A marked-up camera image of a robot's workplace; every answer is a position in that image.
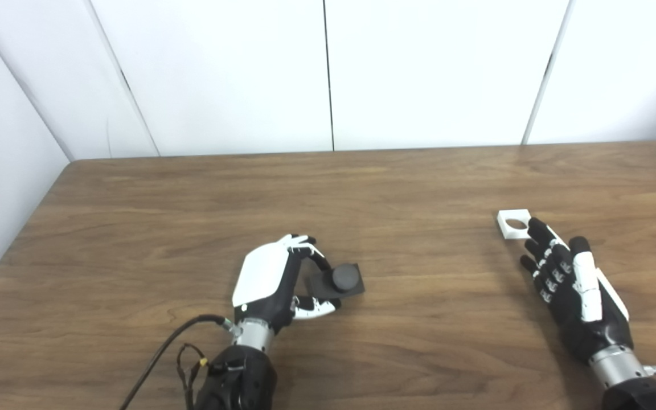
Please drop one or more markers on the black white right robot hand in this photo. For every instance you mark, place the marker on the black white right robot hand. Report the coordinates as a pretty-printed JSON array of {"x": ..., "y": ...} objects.
[{"x": 587, "y": 330}]

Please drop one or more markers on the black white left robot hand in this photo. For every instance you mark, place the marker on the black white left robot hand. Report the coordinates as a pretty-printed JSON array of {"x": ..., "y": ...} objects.
[{"x": 259, "y": 273}]

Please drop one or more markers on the black peg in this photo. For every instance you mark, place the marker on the black peg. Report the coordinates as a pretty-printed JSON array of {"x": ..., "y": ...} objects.
[{"x": 344, "y": 279}]

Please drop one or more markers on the white square piece with hole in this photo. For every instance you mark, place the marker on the white square piece with hole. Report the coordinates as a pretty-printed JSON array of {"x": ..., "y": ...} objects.
[{"x": 508, "y": 232}]

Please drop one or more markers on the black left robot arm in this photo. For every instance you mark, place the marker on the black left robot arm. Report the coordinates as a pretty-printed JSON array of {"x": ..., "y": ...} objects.
[{"x": 242, "y": 376}]

